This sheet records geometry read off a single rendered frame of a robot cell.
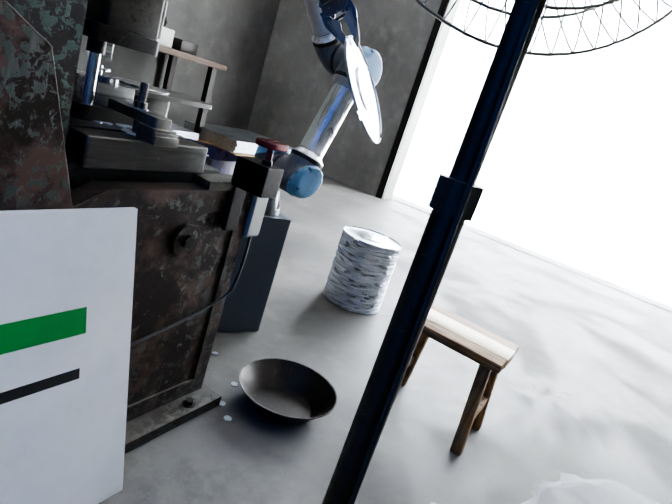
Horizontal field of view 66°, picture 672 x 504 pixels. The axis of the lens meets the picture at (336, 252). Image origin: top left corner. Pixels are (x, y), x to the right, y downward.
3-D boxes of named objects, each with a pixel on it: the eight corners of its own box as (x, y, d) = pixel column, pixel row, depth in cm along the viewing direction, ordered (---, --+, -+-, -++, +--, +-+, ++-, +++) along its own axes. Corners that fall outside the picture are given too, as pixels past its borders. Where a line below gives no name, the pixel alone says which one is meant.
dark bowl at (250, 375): (274, 366, 174) (279, 348, 173) (347, 413, 162) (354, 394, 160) (211, 396, 149) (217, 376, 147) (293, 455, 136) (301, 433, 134)
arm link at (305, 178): (283, 192, 180) (359, 54, 180) (312, 207, 172) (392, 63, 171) (261, 178, 170) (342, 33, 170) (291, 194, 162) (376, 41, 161)
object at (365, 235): (331, 227, 241) (332, 226, 241) (364, 226, 265) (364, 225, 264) (382, 252, 226) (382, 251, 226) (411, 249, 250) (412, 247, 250)
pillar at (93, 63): (88, 102, 104) (100, 31, 101) (95, 105, 103) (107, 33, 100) (78, 101, 102) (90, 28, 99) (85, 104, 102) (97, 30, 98)
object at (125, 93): (89, 92, 119) (92, 72, 118) (131, 110, 113) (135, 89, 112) (51, 85, 111) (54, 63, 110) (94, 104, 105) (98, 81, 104)
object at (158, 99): (166, 138, 143) (177, 89, 139) (202, 154, 137) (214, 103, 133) (84, 128, 121) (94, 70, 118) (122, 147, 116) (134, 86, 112)
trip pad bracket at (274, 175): (234, 227, 129) (254, 152, 124) (263, 242, 125) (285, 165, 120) (217, 229, 124) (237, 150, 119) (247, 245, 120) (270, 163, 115)
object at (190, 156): (82, 117, 137) (86, 94, 135) (203, 173, 118) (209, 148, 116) (-46, 100, 111) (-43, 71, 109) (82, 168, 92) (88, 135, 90)
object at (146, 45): (99, 48, 120) (103, 23, 118) (157, 69, 111) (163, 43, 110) (30, 29, 106) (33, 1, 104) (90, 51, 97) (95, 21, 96)
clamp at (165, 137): (124, 124, 112) (133, 76, 109) (177, 148, 105) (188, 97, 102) (99, 120, 106) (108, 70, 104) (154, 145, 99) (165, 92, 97)
